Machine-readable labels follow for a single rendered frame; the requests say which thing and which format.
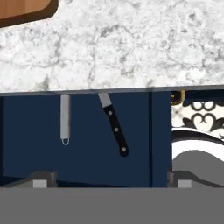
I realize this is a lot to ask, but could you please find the black handled knife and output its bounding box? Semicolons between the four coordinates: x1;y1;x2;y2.
97;92;130;158

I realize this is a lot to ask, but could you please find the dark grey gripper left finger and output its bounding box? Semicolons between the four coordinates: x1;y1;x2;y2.
4;170;59;189

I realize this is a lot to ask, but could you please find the wooden cutting board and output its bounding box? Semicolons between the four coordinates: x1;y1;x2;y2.
0;0;60;29

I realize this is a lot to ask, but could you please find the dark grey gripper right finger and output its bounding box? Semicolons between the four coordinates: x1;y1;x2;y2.
166;170;224;189

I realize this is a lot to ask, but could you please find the dark blue cupboard front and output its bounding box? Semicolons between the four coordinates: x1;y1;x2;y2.
0;90;173;188

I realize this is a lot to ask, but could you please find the brass handle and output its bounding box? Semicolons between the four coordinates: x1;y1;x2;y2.
171;90;186;106

